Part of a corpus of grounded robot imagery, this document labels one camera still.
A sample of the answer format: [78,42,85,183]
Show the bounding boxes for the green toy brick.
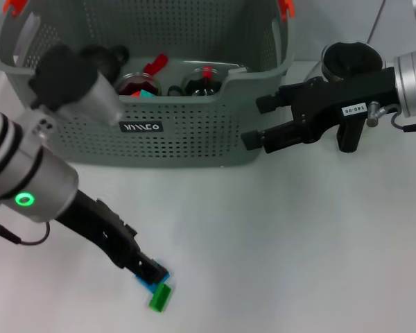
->
[148,282,175,313]

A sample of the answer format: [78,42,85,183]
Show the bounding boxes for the dark left gripper cable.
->
[0,221,52,246]

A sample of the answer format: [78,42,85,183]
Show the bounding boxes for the dark clay teapot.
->
[79,44,130,84]

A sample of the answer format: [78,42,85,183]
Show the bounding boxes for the grey perforated storage bin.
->
[0,0,297,170]

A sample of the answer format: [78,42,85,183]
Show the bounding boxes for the dark red toy brick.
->
[144,53,169,74]

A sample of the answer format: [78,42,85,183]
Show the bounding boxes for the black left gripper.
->
[55,189,170,287]

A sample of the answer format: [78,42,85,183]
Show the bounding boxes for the blue toy brick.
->
[135,272,171,293]

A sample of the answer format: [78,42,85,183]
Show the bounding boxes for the glass teapot black handle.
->
[308,41,385,153]

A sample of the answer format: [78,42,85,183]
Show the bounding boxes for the glass teacup black holder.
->
[116,71,162,97]
[167,67,223,99]

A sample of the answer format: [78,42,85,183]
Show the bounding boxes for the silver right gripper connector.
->
[366,100,390,128]

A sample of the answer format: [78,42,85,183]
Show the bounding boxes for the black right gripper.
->
[241,67,399,154]

